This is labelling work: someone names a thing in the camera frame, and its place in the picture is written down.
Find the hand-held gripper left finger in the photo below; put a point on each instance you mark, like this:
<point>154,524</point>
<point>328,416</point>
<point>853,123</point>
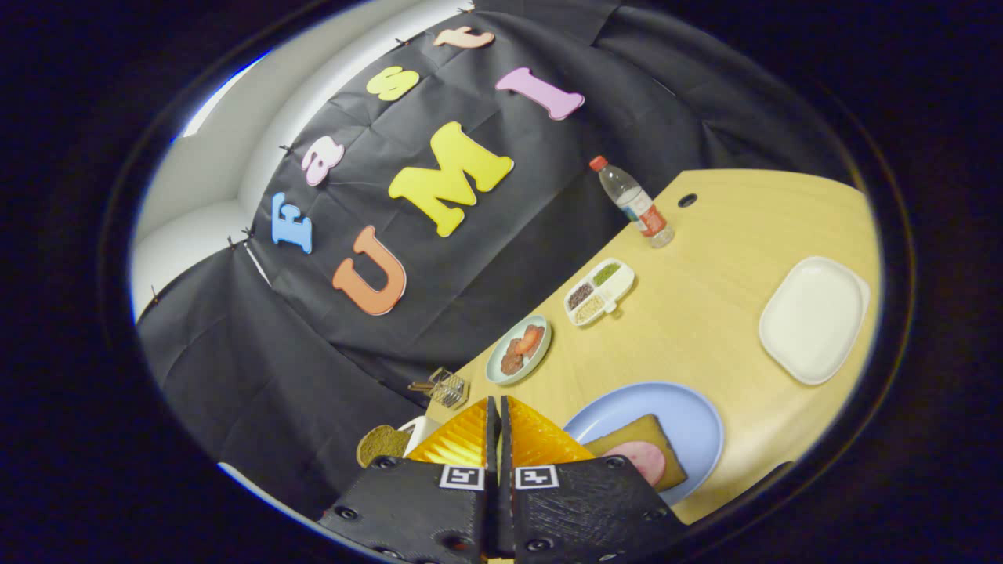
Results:
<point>407,509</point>

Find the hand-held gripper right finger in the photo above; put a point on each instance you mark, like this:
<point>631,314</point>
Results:
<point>588,509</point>

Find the brown toasted bread slice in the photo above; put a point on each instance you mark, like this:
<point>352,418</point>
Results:
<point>382,445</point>

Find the pink ham slice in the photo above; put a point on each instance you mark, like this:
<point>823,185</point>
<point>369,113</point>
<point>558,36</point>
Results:
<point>639,460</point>

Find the white toaster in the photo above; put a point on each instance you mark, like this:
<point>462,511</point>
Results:
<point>415,429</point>

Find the toast slice on plate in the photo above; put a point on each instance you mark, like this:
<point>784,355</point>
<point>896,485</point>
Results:
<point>642,429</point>

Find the blue round plate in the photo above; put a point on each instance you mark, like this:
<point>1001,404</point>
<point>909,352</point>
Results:
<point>674,407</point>

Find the pale green round plate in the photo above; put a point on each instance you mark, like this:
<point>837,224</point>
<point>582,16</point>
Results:
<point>541,356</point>

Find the brown meat slice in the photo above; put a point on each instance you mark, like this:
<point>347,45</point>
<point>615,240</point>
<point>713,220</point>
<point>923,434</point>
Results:
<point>512,362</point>

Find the red tomato slice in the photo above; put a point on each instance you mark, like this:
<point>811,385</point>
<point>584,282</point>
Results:
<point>530,339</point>

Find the white compartment condiment tray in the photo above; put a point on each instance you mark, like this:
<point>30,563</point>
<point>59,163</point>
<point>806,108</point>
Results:
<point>599,291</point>

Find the white rectangular plate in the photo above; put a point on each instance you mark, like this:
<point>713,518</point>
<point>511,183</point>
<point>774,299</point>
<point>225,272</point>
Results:
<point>815,319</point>

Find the clear red-capped water bottle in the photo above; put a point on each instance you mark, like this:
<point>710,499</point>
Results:
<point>635,204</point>

